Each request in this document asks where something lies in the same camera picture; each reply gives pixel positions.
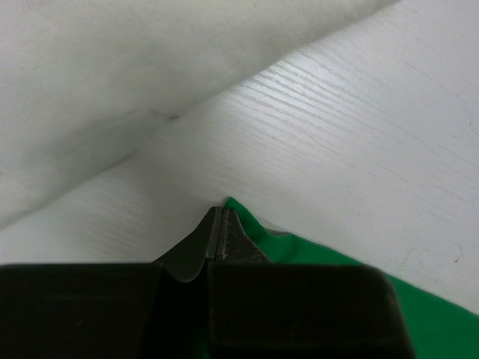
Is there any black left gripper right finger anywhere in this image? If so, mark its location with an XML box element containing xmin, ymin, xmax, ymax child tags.
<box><xmin>207</xmin><ymin>209</ymin><xmax>415</xmax><ymax>358</ymax></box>

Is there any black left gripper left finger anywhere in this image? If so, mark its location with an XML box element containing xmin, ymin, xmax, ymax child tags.
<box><xmin>1</xmin><ymin>207</ymin><xmax>223</xmax><ymax>358</ymax></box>

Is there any green t-shirt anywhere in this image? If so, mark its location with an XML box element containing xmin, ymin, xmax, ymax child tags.
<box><xmin>220</xmin><ymin>199</ymin><xmax>478</xmax><ymax>358</ymax></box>

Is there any white t-shirt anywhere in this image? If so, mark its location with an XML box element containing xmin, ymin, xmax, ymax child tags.
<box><xmin>1</xmin><ymin>1</ymin><xmax>388</xmax><ymax>227</ymax></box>

